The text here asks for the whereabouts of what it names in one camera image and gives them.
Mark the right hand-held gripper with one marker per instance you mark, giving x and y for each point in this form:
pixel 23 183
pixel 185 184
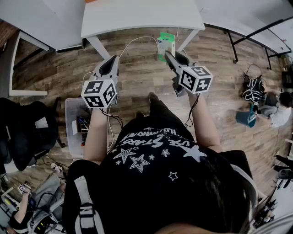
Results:
pixel 194 78

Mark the white table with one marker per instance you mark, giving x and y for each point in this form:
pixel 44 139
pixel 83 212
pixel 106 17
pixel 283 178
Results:
pixel 98 46

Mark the black office chair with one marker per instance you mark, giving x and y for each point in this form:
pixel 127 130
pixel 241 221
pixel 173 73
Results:
pixel 25 132

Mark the person's black trousers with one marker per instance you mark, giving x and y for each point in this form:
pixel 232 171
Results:
pixel 162 114

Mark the person's dark shoe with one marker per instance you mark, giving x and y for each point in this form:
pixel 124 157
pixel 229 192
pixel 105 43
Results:
pixel 139 114
pixel 153 97

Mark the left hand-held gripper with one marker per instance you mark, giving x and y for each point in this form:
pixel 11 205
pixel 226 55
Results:
pixel 98 93

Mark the person's right forearm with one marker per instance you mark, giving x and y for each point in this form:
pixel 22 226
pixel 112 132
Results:
pixel 204 123

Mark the person's black star-print t-shirt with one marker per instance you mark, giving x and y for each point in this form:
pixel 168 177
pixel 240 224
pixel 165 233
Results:
pixel 148 182

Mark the white desk frame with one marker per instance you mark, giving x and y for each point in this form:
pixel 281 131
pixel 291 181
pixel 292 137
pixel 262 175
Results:
pixel 11 68

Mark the black frame whiteboard stand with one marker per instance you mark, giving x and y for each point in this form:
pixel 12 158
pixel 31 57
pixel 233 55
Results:
pixel 232 43

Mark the person's left forearm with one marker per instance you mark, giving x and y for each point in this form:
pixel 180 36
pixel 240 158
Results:
pixel 96 137

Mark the green and white box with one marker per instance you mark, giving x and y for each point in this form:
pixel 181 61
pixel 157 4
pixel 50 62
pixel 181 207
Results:
pixel 165 42

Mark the clear plastic bin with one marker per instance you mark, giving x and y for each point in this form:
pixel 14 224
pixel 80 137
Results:
pixel 73 141

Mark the black stand base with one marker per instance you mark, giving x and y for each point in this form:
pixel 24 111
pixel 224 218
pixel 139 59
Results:
pixel 283 169

